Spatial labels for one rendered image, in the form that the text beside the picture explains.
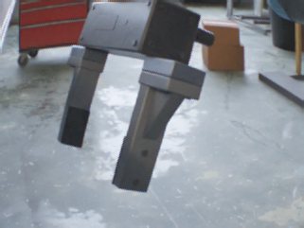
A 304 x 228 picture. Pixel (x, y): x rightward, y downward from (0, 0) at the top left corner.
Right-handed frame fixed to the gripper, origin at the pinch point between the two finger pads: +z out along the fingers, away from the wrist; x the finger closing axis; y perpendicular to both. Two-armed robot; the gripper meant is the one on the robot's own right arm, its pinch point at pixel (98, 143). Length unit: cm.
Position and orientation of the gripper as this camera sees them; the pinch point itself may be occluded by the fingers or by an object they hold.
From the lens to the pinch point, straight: 40.8
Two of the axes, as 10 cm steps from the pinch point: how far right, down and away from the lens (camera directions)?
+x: -5.1, -2.0, 8.4
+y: 8.1, 2.0, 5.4
